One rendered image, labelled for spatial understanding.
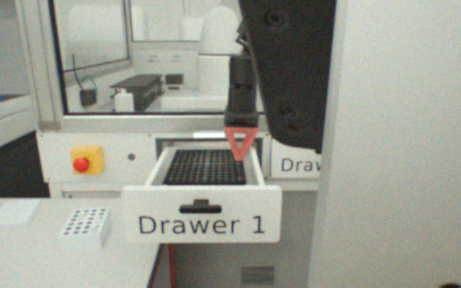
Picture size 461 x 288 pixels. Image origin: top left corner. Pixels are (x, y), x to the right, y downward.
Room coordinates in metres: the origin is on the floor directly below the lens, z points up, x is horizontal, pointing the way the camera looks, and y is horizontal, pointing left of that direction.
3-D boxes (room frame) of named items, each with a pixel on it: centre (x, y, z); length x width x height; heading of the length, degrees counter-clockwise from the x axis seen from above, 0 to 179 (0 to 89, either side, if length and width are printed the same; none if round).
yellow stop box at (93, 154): (0.86, 0.38, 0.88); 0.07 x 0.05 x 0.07; 91
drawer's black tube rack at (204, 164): (0.77, 0.05, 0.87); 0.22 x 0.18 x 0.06; 1
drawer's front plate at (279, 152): (0.88, -0.26, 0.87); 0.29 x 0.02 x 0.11; 91
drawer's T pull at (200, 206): (0.54, 0.05, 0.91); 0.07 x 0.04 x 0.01; 91
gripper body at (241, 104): (0.66, -0.03, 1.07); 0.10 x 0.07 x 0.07; 179
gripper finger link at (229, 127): (0.66, -0.02, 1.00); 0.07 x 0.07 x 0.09; 89
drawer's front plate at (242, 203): (0.56, 0.05, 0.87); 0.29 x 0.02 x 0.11; 91
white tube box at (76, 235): (0.67, 0.32, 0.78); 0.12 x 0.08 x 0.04; 9
